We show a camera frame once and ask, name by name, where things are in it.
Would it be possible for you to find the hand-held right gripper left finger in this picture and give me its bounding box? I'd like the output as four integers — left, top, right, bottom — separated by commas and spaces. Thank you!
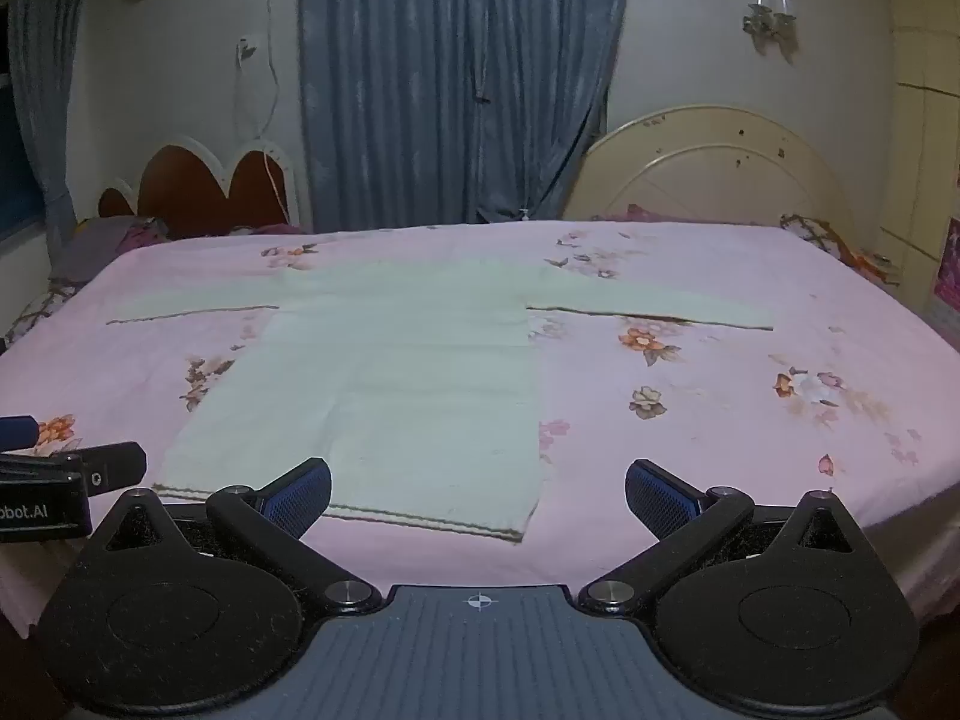
84, 456, 383, 614

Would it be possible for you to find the cream wardrobe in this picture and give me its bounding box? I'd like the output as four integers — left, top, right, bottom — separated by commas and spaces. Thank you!
874, 0, 960, 357

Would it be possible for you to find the grey and pink cloth pile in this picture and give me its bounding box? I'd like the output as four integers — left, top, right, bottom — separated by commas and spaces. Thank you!
49, 216, 172, 286

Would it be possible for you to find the red heart-shaped headboard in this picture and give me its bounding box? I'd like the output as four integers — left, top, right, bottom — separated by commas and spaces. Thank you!
97, 136, 305, 237

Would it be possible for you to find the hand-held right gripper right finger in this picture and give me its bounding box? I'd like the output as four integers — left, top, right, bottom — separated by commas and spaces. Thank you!
577, 457, 875, 614

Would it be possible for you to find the wide blue curtain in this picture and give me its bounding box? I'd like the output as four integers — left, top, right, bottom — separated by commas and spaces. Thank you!
298, 0, 635, 232

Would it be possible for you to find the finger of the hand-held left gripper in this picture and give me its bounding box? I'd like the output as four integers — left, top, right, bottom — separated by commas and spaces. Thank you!
0, 415, 40, 454
0, 441, 149, 500

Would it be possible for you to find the pale green long-sleeve shirt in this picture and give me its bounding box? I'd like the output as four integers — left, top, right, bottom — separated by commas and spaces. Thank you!
105, 259, 775, 545

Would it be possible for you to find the narrow blue curtain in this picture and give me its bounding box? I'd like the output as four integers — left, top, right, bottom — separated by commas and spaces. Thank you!
6, 0, 95, 282

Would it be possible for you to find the dark window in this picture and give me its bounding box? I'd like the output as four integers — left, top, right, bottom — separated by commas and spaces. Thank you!
0, 75, 47, 245

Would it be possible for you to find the cream arched headboard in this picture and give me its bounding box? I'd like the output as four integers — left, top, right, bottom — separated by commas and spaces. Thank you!
562, 105, 860, 248

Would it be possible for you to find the pink wall poster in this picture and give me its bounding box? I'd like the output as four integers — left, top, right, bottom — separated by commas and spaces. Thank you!
930, 217, 960, 316

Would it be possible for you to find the pink floral bedsheet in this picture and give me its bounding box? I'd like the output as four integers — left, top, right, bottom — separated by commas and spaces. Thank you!
0, 220, 960, 635

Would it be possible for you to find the floral patterned pillow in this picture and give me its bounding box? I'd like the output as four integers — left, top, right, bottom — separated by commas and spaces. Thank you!
780, 214, 901, 286

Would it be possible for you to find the white hanging cable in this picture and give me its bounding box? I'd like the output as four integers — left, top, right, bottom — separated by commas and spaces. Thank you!
232, 0, 290, 224

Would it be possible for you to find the glass wall lamp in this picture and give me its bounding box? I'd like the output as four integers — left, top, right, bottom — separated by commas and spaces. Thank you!
742, 0, 800, 57

